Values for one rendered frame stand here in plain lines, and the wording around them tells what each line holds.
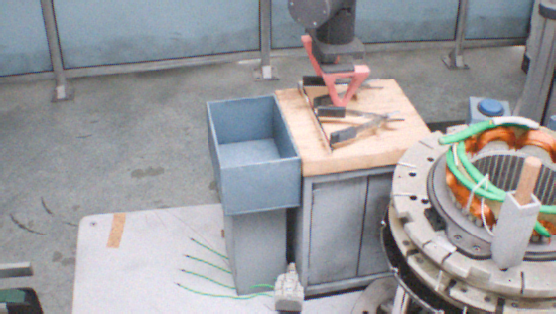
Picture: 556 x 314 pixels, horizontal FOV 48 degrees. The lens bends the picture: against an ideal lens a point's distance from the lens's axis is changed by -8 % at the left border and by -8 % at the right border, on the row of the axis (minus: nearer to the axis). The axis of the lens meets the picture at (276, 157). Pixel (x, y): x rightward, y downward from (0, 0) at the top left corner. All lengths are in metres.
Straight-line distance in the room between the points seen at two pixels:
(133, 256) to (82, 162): 1.62
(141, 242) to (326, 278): 0.35
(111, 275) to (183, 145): 1.67
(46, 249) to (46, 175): 0.45
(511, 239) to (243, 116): 0.51
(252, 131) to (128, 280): 0.33
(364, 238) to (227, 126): 0.27
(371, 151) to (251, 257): 0.26
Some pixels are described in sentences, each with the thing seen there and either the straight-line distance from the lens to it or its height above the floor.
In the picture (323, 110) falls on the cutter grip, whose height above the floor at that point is 1.09.
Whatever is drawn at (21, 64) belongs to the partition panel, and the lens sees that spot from 3.23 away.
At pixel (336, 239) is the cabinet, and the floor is 0.90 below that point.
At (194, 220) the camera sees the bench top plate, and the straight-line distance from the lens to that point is 1.24.
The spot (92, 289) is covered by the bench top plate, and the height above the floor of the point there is 0.78.
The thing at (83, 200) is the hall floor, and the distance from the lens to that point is 2.58.
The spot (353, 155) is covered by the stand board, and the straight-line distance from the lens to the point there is 0.91.
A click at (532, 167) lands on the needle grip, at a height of 1.23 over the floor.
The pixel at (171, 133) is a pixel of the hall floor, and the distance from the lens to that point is 2.86.
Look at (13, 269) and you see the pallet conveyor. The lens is 1.21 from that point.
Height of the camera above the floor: 1.60
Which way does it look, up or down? 37 degrees down
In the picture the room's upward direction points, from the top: straight up
